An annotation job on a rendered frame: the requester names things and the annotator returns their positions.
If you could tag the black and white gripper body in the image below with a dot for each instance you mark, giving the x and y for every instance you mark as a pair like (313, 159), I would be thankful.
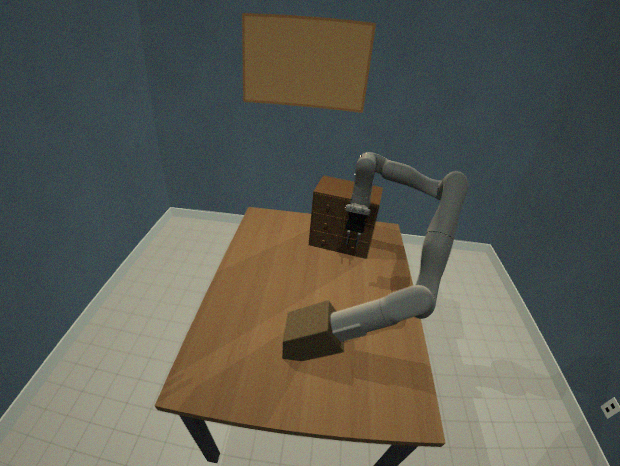
(358, 210)

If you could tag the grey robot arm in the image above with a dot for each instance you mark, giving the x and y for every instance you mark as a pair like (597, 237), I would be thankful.
(415, 300)

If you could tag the dark brown drawer front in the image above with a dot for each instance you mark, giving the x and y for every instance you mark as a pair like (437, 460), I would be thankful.
(360, 250)
(324, 240)
(326, 223)
(328, 204)
(371, 216)
(364, 236)

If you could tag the brown wooden chest of drawers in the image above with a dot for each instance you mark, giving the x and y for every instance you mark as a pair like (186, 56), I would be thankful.
(342, 189)

